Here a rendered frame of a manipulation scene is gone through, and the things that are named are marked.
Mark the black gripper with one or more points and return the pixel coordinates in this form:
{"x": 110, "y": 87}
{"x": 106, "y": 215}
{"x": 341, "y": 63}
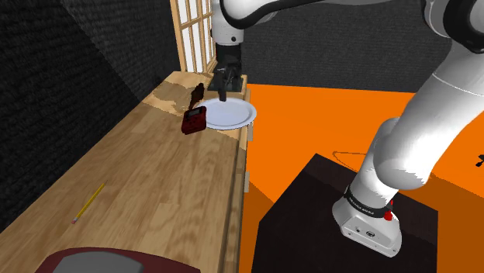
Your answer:
{"x": 228, "y": 62}

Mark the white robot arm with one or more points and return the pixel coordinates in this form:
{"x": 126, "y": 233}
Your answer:
{"x": 427, "y": 128}

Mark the white round plate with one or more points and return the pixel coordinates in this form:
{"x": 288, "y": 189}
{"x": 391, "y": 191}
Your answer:
{"x": 230, "y": 113}

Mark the dark brown figurine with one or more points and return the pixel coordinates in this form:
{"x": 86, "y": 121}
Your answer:
{"x": 196, "y": 95}

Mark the dark red calculator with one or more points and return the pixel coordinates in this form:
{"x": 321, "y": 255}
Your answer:
{"x": 194, "y": 120}

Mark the wooden lattice window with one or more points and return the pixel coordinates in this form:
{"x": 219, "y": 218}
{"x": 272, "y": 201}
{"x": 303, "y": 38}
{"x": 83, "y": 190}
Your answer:
{"x": 194, "y": 34}

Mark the long wooden desk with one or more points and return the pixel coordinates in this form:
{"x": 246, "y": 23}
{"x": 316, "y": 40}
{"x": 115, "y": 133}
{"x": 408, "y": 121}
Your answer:
{"x": 151, "y": 177}

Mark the dark robot stand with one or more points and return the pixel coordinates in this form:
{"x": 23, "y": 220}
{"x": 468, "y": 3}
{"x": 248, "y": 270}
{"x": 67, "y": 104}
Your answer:
{"x": 302, "y": 227}

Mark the yellow pencil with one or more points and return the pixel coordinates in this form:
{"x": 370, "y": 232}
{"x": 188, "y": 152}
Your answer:
{"x": 88, "y": 203}

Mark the dark red and grey scale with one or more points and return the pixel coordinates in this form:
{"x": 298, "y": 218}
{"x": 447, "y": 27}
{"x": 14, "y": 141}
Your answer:
{"x": 109, "y": 262}

